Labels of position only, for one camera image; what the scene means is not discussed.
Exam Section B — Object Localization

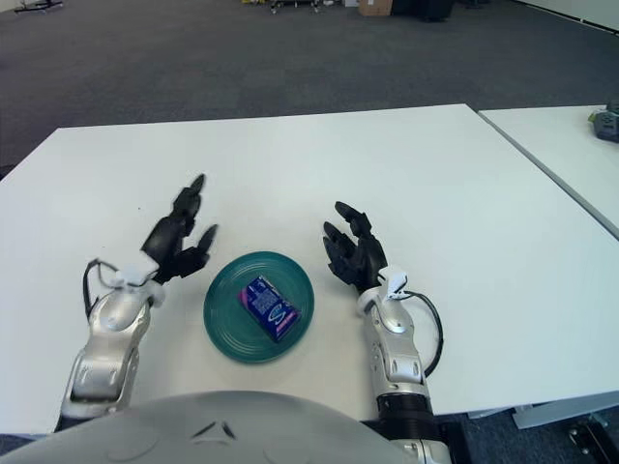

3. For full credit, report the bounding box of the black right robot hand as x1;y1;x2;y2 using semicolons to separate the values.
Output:
322;201;391;294

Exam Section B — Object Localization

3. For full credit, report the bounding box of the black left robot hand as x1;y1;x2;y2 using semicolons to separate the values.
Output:
139;173;220;286

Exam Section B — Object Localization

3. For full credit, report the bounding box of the blue purple gum pack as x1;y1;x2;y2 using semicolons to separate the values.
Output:
236;275;302;344

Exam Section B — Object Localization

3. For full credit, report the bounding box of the teal green round plate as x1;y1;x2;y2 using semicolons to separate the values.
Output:
202;249;315;364

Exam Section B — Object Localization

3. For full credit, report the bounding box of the white right wrist connector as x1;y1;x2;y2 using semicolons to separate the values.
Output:
379;265;408;301

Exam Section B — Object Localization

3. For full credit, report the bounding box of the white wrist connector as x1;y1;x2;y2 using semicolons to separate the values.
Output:
379;265;408;301
108;263;165;305

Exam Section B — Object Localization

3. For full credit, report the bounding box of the white left wrist connector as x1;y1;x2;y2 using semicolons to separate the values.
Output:
108;263;165;305

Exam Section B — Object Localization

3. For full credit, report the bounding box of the grey robot torso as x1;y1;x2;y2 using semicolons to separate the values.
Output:
0;390;417;464

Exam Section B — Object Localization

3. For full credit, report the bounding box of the white table foot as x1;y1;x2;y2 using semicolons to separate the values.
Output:
466;398;619;430

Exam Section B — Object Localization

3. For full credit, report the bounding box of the brown cardboard box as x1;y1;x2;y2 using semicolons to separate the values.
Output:
357;0;394;17

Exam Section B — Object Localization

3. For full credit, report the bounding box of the black cabinet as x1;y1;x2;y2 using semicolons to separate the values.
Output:
391;0;456;23

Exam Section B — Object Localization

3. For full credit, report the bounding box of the wheeled metal cart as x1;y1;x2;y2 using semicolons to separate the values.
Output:
268;0;339;14

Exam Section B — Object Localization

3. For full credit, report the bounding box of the black floor stand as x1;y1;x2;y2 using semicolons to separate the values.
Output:
14;0;64;15

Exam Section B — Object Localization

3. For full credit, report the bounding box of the grey power strip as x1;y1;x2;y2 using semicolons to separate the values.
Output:
587;99;619;142

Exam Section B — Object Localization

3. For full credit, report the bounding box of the black caster base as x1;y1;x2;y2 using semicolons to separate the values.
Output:
568;415;619;464

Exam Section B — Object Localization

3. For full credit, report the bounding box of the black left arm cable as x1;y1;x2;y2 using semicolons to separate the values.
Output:
81;258;122;320

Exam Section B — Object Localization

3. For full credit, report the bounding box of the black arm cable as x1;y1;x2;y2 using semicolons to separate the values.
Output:
403;291;444;378
81;258;122;320

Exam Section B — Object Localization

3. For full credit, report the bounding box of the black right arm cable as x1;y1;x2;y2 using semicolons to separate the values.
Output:
403;291;444;378

